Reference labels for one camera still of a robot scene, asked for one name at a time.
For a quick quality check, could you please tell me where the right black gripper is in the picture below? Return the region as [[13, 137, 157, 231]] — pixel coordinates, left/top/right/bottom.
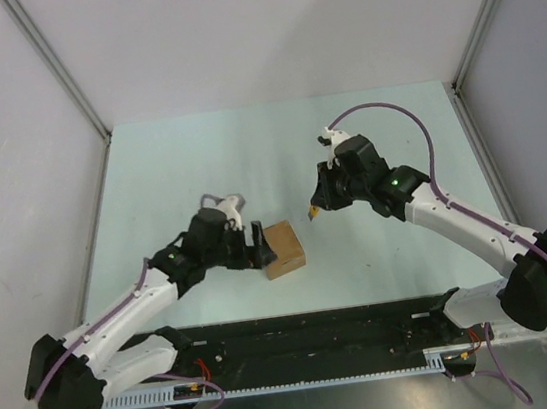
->
[[307, 155, 371, 213]]

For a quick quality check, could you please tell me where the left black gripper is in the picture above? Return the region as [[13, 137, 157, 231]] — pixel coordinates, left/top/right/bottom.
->
[[199, 216, 277, 276]]

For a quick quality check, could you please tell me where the brown cardboard express box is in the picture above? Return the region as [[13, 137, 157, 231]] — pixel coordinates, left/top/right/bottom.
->
[[264, 220, 307, 281]]

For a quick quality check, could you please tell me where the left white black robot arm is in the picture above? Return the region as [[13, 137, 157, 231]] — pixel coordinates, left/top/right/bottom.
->
[[24, 194, 276, 409]]

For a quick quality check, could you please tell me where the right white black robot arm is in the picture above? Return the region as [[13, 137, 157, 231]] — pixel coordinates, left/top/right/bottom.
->
[[309, 130, 547, 344]]

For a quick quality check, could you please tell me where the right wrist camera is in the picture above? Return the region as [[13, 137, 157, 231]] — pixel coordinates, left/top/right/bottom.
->
[[317, 127, 351, 169]]

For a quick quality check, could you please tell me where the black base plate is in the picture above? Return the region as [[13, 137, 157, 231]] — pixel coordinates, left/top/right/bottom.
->
[[119, 280, 547, 409]]

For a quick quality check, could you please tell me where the right aluminium side rail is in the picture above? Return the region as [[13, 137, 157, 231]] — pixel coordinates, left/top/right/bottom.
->
[[444, 83, 523, 224]]

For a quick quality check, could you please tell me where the grey slotted cable duct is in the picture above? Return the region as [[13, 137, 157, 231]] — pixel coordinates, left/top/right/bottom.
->
[[95, 341, 483, 409]]

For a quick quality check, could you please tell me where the left aluminium corner post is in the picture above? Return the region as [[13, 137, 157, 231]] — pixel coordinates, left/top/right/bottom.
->
[[0, 0, 112, 146]]

